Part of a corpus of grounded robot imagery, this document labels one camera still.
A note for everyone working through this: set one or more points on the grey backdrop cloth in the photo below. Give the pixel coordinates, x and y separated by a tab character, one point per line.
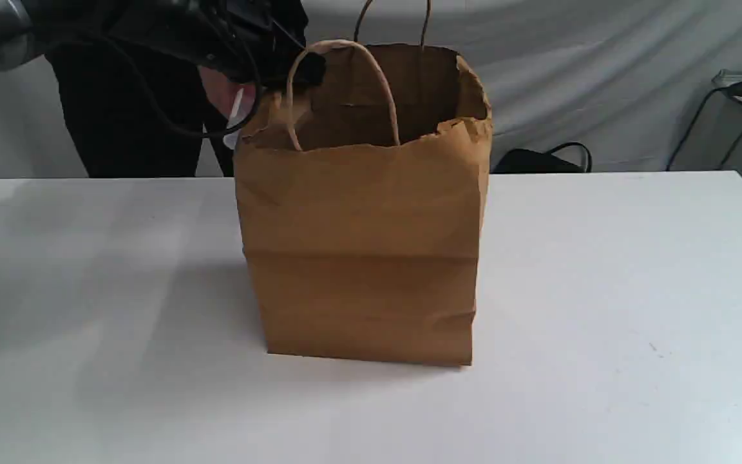
622	77

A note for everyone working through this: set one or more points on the person in black clothes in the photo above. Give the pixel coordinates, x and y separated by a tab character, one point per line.
136	112

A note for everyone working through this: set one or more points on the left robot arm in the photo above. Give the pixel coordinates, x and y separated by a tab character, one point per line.
29	29

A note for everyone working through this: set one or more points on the person's bare hand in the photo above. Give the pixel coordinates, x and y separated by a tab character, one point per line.
220	91

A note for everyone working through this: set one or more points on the brown paper bag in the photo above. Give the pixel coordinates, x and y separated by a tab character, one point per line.
361	188

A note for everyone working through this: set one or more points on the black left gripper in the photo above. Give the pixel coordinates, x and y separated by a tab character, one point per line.
250	41

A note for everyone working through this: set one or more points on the clear plastic tube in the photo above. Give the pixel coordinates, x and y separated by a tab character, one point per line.
230	140

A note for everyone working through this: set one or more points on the black object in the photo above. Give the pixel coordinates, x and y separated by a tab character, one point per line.
524	161

